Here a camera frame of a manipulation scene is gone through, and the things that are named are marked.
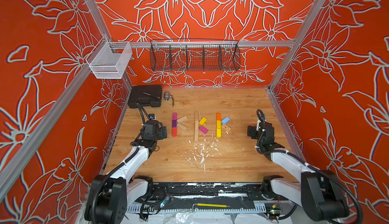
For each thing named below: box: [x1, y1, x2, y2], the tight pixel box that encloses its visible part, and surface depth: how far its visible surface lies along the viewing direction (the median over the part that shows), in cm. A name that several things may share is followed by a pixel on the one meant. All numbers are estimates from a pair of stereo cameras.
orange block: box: [215, 112, 222, 121], surface depth 106 cm
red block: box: [171, 127, 178, 137], surface depth 97 cm
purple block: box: [171, 119, 178, 128], surface depth 100 cm
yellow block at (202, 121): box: [198, 117, 208, 126], surface depth 102 cm
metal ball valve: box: [163, 91, 175, 108], surface depth 113 cm
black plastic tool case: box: [127, 85, 163, 109], surface depth 109 cm
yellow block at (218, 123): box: [216, 120, 222, 129], surface depth 100 cm
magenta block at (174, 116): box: [172, 112, 178, 121], surface depth 105 cm
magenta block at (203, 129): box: [198, 125, 209, 135], surface depth 99 cm
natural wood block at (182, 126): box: [177, 122, 188, 131], surface depth 99 cm
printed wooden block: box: [221, 124, 232, 132], surface depth 97 cm
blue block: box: [220, 116, 231, 125], surface depth 102 cm
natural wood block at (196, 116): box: [194, 111, 200, 122], surface depth 102 cm
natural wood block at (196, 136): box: [194, 129, 199, 143], surface depth 94 cm
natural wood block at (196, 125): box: [195, 120, 200, 131], surface depth 100 cm
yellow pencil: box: [197, 203, 231, 208], surface depth 71 cm
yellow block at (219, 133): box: [216, 128, 222, 138], surface depth 95 cm
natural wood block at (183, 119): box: [176, 115, 189, 125], surface depth 102 cm
